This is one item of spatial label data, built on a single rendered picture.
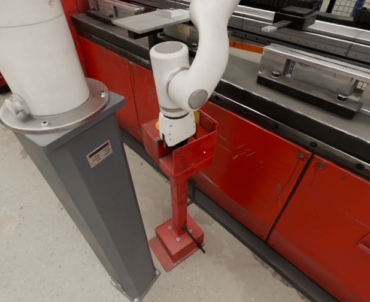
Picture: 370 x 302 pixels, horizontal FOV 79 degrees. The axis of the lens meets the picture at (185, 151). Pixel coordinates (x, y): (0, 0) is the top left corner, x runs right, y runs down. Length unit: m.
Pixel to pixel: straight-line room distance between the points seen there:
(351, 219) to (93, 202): 0.73
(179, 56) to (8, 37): 0.28
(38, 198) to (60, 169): 1.29
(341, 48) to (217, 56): 0.65
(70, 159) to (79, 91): 0.12
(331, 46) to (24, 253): 1.72
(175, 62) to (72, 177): 0.31
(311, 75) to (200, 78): 0.44
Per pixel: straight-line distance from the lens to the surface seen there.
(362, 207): 0.83
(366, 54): 1.04
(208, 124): 0.71
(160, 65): 0.51
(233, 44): 2.94
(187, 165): 0.70
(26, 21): 0.40
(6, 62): 0.43
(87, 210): 0.59
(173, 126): 0.60
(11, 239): 1.68
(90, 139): 0.47
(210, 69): 0.47
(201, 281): 1.29
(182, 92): 0.46
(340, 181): 0.79
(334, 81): 0.80
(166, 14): 1.04
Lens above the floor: 1.24
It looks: 44 degrees down
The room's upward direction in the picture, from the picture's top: straight up
